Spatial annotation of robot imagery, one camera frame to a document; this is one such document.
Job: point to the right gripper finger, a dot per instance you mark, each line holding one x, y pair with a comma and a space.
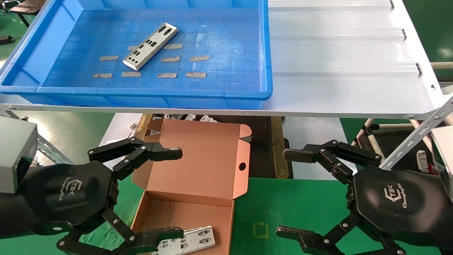
300, 154

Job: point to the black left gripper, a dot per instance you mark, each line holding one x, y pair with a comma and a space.
70, 191

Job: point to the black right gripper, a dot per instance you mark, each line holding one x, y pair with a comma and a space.
396, 202

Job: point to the silver metal I/O shield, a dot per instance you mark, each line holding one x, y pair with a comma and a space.
173, 116
198, 241
150, 44
191, 117
208, 119

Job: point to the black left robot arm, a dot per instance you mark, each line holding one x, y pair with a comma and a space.
12, 212

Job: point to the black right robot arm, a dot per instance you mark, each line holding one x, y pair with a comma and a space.
447, 226

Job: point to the brown cardboard box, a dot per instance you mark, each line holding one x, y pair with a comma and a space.
198, 159

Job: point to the blue plastic tray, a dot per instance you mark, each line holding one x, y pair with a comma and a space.
226, 35

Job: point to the white pipe rack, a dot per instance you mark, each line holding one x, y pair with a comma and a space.
370, 138

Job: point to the small white cap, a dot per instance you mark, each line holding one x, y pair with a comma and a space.
132, 125

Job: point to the black rack shelf mat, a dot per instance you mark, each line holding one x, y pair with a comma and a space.
396, 141

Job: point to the white metal shelf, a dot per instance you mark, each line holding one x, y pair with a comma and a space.
336, 53

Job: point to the red white wrapper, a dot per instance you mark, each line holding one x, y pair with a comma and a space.
423, 161

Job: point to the black shelf hook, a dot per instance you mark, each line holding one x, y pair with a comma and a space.
419, 69
391, 4
403, 34

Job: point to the small black device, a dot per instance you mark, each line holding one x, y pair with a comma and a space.
6, 39

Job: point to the dark stool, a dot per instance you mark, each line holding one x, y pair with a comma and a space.
26, 6

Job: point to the perforated steel shelf post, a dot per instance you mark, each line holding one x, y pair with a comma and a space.
51, 149
414, 138

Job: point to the grey right wrist camera housing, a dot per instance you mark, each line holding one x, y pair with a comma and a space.
444, 159

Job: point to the grey wrist camera housing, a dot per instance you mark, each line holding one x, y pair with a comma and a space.
444, 159
16, 152

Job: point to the grey left wrist camera housing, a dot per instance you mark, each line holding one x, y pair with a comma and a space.
16, 152

